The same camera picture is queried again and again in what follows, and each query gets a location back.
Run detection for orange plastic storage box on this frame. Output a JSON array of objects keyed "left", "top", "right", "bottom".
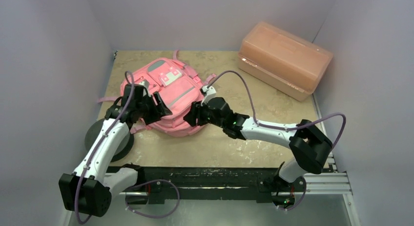
[{"left": 238, "top": 22, "right": 333, "bottom": 102}]

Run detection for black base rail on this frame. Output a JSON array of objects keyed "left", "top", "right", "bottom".
[{"left": 97, "top": 166, "right": 353, "bottom": 206}]

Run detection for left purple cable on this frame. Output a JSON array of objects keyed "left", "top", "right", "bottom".
[{"left": 73, "top": 70, "right": 135, "bottom": 225}]

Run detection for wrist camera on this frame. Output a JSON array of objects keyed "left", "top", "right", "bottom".
[
  {"left": 138, "top": 80, "right": 150, "bottom": 96},
  {"left": 201, "top": 85, "right": 216, "bottom": 105}
]

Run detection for pink backpack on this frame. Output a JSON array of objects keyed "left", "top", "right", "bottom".
[{"left": 100, "top": 56, "right": 209, "bottom": 137}]

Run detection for grey tape roll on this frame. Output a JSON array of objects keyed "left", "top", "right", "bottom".
[{"left": 84, "top": 119, "right": 134, "bottom": 162}]

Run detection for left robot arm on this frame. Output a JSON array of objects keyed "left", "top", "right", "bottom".
[{"left": 59, "top": 83, "right": 172, "bottom": 217}]

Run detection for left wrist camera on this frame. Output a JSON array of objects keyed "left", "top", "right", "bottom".
[{"left": 138, "top": 80, "right": 150, "bottom": 96}]

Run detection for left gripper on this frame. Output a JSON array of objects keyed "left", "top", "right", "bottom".
[{"left": 136, "top": 92, "right": 171, "bottom": 124}]

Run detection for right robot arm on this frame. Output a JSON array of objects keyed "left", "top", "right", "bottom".
[{"left": 184, "top": 97, "right": 332, "bottom": 190}]

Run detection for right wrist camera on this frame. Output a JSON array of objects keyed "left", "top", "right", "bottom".
[{"left": 201, "top": 85, "right": 216, "bottom": 105}]

